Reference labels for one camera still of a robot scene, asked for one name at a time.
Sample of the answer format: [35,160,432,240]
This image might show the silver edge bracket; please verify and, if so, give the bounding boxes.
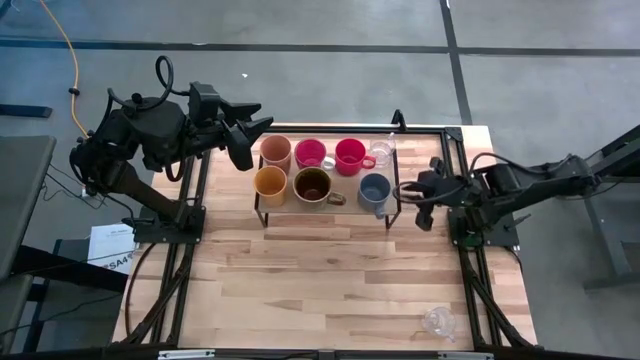
[158,349,216,360]
[438,351,495,360]

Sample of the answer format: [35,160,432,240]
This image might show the clear glass mug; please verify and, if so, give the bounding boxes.
[421,305,458,344]
[368,132,398,169]

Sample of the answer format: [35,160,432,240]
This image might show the white printed paper sheet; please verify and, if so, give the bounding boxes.
[87,223,139,275]

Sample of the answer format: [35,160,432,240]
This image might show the wooden shelf black metal legs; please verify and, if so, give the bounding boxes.
[253,144,403,230]

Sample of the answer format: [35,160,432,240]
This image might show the terracotta cup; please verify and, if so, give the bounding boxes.
[259,134,293,175]

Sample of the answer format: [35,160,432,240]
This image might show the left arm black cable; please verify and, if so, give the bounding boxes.
[107,54,191,114]

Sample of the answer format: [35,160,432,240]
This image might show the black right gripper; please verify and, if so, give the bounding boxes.
[414,157,479,232]

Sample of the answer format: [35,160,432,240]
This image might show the olive mug gold handle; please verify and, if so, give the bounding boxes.
[292,166,347,212]

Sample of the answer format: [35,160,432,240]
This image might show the black metal table frame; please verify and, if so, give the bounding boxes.
[112,122,539,351]

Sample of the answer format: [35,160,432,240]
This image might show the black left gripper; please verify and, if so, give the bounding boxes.
[182,99,275,172]

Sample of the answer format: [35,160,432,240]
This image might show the thick black floor cable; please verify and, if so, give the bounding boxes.
[123,242,157,337]

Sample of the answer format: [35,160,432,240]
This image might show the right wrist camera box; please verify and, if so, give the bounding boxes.
[486,162,518,191]

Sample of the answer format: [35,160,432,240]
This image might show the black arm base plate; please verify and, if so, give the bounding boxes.
[121,204,207,245]
[447,207,532,249]

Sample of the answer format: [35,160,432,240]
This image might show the red mug red handle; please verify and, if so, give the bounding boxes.
[334,137,377,177]

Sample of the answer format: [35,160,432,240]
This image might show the grey metal stand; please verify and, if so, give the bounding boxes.
[567,123,640,292]

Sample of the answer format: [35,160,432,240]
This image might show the black side table frame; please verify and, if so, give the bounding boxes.
[9,238,130,351]

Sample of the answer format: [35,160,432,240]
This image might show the dark flat floor bar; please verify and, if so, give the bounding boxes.
[0,103,54,119]

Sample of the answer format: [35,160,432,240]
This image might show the crimson mug white handle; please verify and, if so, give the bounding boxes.
[294,138,337,172]

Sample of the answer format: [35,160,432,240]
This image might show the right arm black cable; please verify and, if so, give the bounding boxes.
[393,152,571,205]

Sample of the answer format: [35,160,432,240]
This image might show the yellow cup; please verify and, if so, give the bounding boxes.
[252,165,289,208]

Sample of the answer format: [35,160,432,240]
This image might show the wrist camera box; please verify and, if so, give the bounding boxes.
[486,162,518,191]
[188,81,222,126]

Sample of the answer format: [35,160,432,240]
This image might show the yellow extension cable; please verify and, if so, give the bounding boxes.
[38,0,91,139]

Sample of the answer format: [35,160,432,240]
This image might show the grey side table top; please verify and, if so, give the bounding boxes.
[0,134,57,281]

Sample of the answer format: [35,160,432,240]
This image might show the grey blue mug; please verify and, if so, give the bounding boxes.
[357,172,393,220]

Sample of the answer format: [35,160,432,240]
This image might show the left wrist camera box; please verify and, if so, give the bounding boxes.
[188,81,222,126]

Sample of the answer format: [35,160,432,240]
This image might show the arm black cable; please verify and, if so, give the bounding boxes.
[393,152,571,205]
[107,54,191,114]

